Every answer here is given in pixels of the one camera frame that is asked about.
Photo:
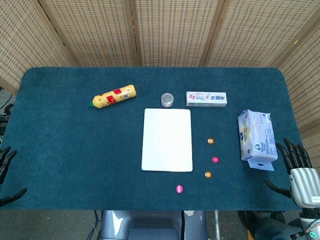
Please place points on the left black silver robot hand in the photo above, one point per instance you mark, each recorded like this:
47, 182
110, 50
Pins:
5, 157

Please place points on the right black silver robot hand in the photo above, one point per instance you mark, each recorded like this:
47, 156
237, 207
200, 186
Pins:
303, 182

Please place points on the pink token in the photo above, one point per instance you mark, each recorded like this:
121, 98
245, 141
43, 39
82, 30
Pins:
179, 189
215, 159

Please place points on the orange token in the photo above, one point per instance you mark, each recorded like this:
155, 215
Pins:
211, 141
208, 175

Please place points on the white toothpaste box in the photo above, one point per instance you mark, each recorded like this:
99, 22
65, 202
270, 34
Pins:
206, 99

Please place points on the pale blue tissue pack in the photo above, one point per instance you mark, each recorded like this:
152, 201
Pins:
257, 135

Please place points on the dark teal table cloth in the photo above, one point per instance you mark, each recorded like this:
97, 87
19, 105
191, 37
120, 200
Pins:
75, 150

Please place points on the metal table leg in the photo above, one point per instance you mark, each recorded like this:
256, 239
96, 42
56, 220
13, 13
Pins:
217, 225

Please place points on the yellow bottle with green cap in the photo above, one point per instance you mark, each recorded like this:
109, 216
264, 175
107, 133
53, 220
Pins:
112, 97

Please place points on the white magnetic board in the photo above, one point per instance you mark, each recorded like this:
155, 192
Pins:
167, 140

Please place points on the grey blue robot torso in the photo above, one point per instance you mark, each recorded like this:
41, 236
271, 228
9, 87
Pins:
150, 225

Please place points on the small round clear jar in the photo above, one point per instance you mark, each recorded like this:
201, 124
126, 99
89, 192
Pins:
167, 100

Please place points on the woven bamboo folding screen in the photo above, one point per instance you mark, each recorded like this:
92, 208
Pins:
175, 30

